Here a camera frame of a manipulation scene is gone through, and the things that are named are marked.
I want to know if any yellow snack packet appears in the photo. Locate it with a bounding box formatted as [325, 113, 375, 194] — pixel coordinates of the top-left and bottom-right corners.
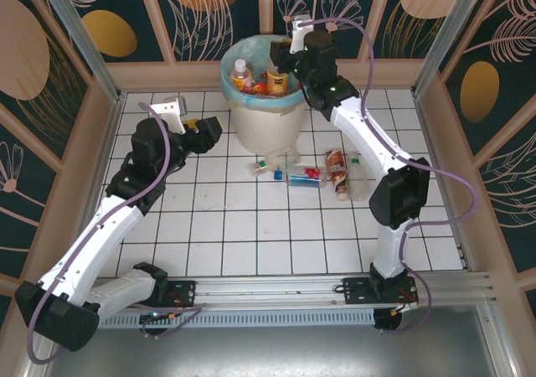
[266, 69, 291, 98]

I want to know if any pink drink bottle white cap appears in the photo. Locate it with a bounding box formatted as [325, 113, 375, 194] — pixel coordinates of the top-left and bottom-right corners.
[231, 58, 255, 94]

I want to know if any clear blue-capped bottle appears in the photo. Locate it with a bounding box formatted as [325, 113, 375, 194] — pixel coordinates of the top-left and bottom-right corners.
[273, 165, 328, 189]

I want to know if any white trash bin, blue liner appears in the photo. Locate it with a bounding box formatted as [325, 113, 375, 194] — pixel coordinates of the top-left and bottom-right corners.
[219, 34, 309, 112]

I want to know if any cream plastic waste bin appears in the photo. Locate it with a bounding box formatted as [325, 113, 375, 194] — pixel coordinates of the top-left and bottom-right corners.
[228, 91, 310, 156]

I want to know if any brown chocolate drink bottle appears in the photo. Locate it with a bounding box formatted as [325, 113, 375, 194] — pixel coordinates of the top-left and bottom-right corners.
[325, 149, 351, 203]

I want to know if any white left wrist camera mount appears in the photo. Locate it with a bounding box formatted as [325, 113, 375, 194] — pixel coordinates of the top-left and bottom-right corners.
[149, 96, 189, 134]

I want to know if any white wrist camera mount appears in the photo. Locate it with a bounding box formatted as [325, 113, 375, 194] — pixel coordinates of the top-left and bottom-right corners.
[288, 15, 314, 55]
[149, 96, 189, 134]

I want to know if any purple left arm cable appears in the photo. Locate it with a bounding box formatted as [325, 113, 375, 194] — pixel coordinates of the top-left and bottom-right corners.
[25, 102, 202, 365]

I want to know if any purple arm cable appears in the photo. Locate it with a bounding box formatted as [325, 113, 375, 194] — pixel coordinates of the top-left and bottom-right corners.
[299, 16, 478, 336]
[25, 102, 202, 365]

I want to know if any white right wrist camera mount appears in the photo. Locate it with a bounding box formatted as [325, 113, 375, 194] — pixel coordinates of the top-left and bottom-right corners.
[288, 15, 314, 55]

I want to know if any aluminium side rail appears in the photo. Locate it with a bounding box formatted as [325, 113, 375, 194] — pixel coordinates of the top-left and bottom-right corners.
[412, 91, 520, 377]
[23, 93, 128, 377]

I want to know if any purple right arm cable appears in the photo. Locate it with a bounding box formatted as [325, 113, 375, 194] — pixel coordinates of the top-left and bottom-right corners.
[299, 16, 478, 336]

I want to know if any aluminium corner post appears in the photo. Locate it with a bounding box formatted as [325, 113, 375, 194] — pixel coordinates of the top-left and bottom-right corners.
[32, 0, 127, 104]
[410, 0, 492, 98]

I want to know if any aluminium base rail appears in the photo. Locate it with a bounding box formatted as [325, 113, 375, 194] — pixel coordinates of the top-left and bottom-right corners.
[194, 272, 491, 309]

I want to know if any grey slotted cable duct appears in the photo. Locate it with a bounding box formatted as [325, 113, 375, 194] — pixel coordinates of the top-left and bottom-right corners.
[98, 308, 377, 328]

